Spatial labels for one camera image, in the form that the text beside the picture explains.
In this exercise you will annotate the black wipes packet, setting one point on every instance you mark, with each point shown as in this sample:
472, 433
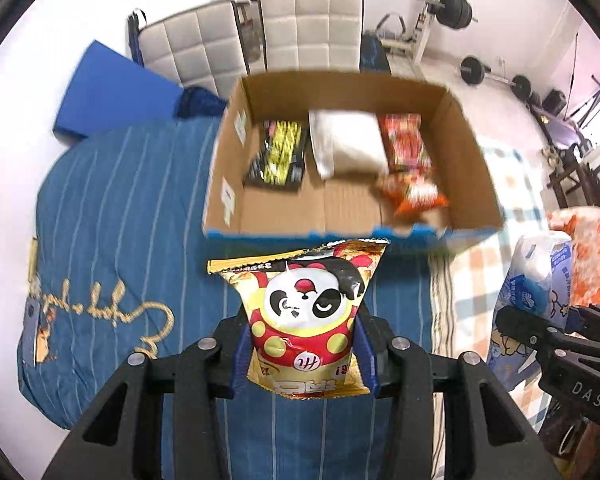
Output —
280, 152

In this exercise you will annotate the white padded chair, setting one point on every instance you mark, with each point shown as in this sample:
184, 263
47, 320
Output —
310, 27
195, 45

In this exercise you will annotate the short barbell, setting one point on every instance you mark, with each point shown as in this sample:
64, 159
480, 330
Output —
472, 70

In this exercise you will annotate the dark wooden chair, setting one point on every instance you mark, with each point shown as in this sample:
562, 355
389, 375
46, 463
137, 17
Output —
580, 175

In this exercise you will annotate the yellow panda snack packet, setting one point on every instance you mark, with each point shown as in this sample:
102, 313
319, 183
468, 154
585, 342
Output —
305, 310

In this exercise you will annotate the black blue bench pad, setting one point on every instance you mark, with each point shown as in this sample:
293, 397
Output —
375, 55

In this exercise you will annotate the dark blue cloth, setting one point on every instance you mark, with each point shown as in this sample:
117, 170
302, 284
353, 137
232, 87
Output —
200, 102

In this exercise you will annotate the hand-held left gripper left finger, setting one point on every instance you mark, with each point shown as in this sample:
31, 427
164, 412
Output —
240, 362

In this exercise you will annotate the blue foam mat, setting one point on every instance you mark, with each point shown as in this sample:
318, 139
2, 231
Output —
115, 92

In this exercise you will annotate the orange panda snack packet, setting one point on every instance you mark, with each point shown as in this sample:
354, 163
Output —
410, 192

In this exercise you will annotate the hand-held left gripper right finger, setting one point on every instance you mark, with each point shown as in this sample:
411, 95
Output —
367, 362

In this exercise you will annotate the pair of white shoes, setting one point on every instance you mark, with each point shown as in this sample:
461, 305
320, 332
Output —
549, 156

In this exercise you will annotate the blue striped blanket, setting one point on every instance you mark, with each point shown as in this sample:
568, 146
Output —
130, 240

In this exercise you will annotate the clear plastic item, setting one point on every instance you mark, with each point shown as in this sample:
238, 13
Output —
34, 265

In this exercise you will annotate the black speaker box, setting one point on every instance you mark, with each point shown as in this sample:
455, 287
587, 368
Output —
554, 102

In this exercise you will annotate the orange floral blanket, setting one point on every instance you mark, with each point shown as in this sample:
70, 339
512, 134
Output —
595, 255

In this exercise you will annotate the white plastic packet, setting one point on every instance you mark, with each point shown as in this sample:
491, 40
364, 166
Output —
347, 142

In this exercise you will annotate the red snack packet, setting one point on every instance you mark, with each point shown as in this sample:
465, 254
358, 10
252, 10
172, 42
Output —
405, 140

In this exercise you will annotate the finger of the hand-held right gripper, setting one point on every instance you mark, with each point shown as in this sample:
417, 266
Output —
597, 322
530, 330

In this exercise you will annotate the plaid bed sheet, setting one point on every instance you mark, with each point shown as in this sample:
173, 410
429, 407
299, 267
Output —
470, 280

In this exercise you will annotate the blue tissue pack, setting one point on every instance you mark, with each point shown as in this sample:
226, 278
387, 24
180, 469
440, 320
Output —
530, 270

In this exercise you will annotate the cardboard box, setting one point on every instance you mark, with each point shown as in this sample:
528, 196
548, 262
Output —
350, 205

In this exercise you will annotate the blue smartphone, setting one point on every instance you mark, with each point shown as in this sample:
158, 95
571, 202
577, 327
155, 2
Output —
30, 332

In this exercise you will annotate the treadmill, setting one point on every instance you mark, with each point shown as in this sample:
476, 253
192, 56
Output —
560, 127

